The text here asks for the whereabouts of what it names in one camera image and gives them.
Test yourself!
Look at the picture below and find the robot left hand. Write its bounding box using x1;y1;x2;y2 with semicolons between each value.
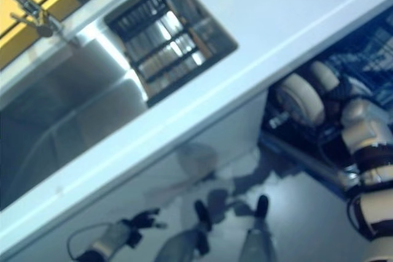
120;207;169;236

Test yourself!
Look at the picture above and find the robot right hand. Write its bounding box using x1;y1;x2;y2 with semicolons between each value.
324;78;359;120

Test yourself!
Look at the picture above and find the white round plate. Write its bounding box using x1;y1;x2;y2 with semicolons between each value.
308;60;341;91
274;74;325;127

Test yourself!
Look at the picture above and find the black built-in dishwasher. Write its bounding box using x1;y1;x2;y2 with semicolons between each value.
259;4;393;191

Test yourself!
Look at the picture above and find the white base cabinet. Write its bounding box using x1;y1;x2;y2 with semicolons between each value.
0;90;268;262

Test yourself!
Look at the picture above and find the stainless steel sink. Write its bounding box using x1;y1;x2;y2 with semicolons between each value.
0;0;239;212

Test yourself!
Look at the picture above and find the black dish drying rack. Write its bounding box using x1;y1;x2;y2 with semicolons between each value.
103;0;217;107

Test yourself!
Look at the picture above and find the chrome gooseneck kitchen faucet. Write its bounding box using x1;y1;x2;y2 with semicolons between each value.
0;0;81;48

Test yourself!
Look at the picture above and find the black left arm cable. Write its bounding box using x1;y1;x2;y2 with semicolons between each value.
66;223;109;261

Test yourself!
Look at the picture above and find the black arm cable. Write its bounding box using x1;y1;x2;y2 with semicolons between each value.
66;223;109;261
346;196;380;240

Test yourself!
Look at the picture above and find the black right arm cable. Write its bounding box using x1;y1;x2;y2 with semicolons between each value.
346;196;380;240

